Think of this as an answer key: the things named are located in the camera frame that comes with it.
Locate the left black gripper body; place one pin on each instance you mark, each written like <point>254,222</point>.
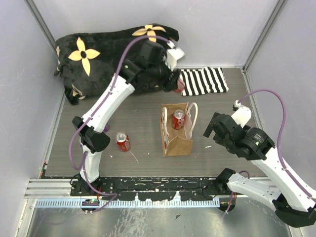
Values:
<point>164,75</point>

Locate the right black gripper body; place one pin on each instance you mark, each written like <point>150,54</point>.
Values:
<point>221,141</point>

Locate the red cola can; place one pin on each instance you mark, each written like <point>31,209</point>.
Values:
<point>180,86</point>
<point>178,119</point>
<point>122,141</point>

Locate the brown canvas bag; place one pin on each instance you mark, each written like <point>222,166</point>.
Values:
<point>177,142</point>

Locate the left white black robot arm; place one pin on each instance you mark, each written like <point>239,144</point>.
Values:
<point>152,66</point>

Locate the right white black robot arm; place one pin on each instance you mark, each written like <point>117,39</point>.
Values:
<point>292,200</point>

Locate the black white striped cloth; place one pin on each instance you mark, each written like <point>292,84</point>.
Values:
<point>203,81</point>

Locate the far purple soda can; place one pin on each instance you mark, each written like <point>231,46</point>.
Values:
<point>107,127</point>

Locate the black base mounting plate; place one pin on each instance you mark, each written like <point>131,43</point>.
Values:
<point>149,188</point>

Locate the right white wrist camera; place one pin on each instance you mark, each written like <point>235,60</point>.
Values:
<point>242,114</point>

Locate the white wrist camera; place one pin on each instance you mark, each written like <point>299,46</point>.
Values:
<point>242,114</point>
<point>172,57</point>

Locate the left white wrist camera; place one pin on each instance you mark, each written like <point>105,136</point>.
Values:
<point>172,57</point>

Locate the white slotted cable duct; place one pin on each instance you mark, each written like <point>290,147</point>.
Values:
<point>94,204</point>

